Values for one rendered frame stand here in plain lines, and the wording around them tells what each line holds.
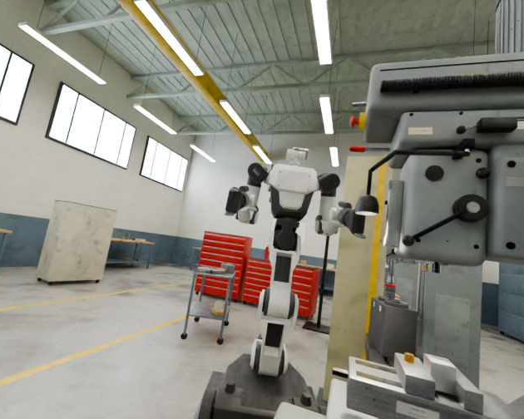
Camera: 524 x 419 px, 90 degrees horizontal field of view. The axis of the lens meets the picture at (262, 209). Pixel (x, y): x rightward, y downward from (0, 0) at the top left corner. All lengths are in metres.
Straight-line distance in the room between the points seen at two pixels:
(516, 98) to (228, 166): 11.08
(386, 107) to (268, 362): 1.28
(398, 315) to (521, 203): 0.58
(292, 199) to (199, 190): 10.66
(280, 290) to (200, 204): 10.60
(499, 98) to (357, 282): 1.98
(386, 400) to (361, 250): 1.94
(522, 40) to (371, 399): 1.06
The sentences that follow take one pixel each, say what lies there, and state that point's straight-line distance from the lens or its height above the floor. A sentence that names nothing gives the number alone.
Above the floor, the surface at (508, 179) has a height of 1.53.
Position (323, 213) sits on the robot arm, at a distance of 1.60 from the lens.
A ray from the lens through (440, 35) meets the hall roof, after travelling 7.63.
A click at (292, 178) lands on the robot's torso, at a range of 1.48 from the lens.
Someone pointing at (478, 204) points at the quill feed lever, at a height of 1.46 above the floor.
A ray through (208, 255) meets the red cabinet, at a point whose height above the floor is 0.91.
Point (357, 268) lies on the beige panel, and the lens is 2.63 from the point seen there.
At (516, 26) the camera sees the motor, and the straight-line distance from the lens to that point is 1.20.
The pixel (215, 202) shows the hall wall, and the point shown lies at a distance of 11.50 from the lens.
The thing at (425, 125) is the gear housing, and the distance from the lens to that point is 0.90.
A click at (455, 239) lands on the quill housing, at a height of 1.37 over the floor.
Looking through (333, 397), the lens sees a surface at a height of 0.86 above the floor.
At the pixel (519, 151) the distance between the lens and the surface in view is 0.94.
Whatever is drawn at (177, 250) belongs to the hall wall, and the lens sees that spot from 12.16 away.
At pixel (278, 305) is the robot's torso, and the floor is 1.01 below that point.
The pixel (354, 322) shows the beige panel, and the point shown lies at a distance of 2.68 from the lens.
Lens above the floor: 1.28
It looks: 8 degrees up
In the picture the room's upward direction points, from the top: 8 degrees clockwise
